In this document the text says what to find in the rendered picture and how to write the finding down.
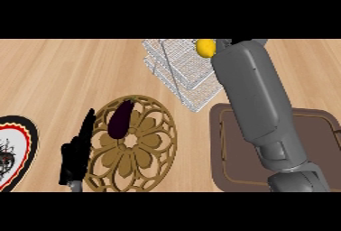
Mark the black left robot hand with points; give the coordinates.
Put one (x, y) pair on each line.
(76, 156)

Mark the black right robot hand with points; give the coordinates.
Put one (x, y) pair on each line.
(240, 40)

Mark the yellow lemon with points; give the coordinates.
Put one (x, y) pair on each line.
(206, 48)

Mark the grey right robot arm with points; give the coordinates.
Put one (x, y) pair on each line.
(260, 102)

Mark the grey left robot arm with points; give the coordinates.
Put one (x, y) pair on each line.
(76, 187)

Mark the brown rectangular tray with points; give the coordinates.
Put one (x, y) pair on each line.
(319, 150)

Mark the heart-shaped red black placemat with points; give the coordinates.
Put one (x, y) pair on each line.
(18, 150)

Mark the dark purple eggplant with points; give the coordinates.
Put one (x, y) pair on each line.
(120, 123)

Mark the round wooden carved trivet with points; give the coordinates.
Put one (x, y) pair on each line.
(142, 156)

